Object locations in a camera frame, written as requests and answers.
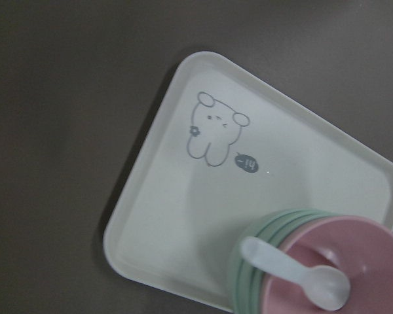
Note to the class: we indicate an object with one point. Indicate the white plastic spoon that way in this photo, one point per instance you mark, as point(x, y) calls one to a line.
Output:
point(326, 287)

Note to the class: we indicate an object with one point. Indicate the pink bowl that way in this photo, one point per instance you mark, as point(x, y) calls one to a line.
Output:
point(361, 248)

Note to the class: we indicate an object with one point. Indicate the green bowl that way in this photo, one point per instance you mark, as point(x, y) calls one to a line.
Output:
point(243, 280)

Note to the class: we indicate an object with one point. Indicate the white rectangular tray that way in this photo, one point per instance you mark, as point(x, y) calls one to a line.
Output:
point(225, 149)

